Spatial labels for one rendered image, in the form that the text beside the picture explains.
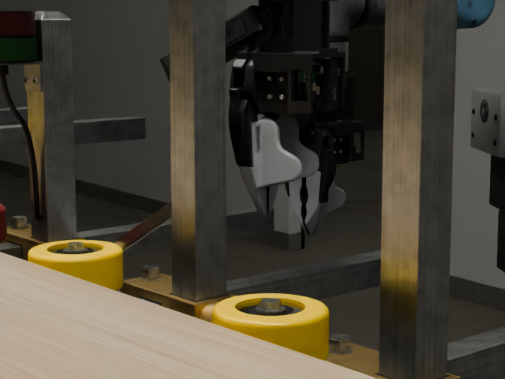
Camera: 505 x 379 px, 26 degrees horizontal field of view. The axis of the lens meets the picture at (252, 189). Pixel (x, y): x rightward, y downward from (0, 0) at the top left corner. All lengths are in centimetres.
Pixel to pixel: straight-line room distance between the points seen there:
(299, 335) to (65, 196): 50
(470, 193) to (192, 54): 345
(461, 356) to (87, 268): 31
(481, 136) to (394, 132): 91
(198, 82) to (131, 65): 542
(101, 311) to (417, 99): 26
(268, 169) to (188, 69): 13
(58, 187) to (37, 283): 31
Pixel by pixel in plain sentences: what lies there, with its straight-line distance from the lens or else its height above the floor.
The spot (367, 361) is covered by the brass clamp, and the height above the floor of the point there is 85.
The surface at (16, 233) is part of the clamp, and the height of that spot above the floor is 87.
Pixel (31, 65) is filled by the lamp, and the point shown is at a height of 105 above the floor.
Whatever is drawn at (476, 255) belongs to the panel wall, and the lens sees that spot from 435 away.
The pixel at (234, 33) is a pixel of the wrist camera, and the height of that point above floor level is 109.
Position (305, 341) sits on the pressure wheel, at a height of 89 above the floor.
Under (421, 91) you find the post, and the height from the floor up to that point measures 105.
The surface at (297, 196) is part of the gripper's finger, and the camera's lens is 146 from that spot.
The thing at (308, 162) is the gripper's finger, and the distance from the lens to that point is 101.
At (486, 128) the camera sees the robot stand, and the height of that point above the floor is 94.
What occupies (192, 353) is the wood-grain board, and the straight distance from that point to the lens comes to 67.
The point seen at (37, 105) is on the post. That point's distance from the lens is 115.
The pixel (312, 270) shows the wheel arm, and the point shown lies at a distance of 112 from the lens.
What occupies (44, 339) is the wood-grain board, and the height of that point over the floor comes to 90.
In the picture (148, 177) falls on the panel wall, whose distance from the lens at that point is 626.
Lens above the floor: 110
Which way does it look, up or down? 9 degrees down
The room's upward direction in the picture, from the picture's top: straight up
